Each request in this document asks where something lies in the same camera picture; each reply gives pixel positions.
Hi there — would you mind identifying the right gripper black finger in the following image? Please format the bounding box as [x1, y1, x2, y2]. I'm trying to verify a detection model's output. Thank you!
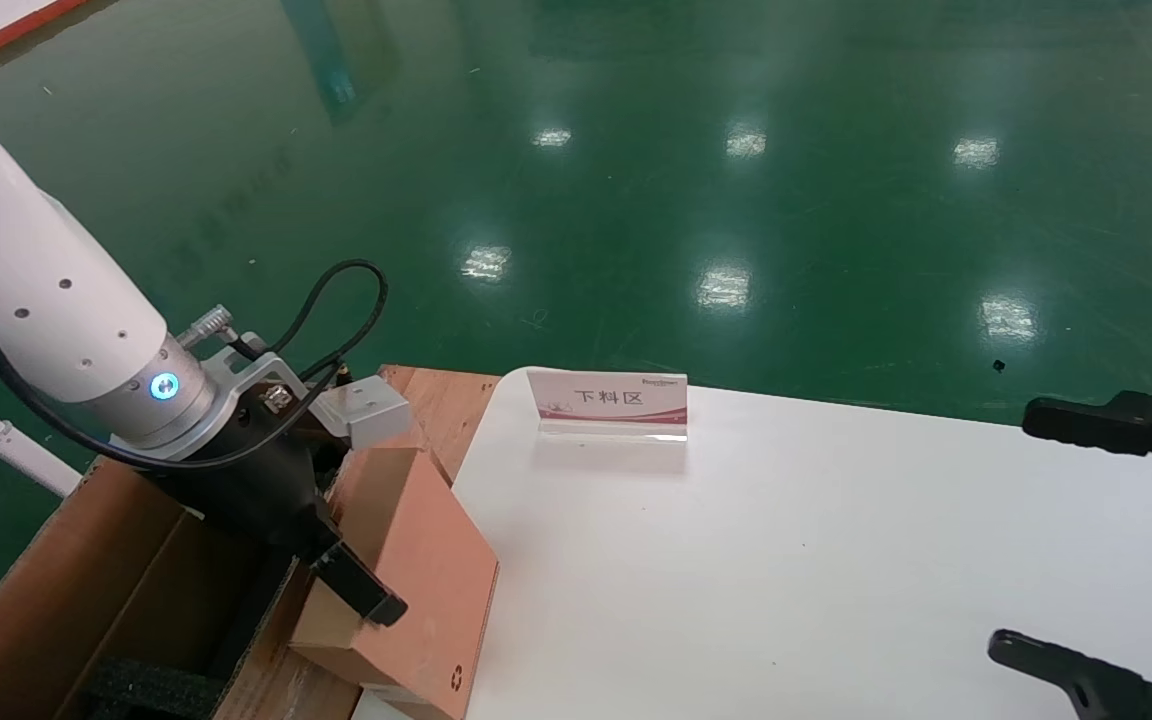
[1022, 392, 1152, 498]
[987, 630, 1152, 720]

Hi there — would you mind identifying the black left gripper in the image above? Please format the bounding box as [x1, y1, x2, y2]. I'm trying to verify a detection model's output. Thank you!
[144, 385, 409, 628]

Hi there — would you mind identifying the small cardboard box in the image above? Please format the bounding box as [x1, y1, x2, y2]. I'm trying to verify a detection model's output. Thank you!
[291, 445, 500, 720]

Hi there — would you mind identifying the large cardboard box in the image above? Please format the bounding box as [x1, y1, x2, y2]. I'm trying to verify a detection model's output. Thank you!
[0, 365, 502, 720]

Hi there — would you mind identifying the black foam insert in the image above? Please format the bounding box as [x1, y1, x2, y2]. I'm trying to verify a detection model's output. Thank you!
[86, 655, 227, 720]

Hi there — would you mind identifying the clear acrylic sign holder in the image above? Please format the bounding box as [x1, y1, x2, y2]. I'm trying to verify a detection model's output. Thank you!
[526, 368, 689, 443]

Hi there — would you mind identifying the white pipe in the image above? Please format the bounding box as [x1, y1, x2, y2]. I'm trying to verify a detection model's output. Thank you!
[0, 380, 83, 498]

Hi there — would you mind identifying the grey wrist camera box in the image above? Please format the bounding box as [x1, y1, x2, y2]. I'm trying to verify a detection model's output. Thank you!
[314, 375, 413, 451]

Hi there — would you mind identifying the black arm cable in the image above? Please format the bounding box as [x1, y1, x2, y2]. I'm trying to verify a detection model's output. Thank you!
[0, 125, 390, 471]

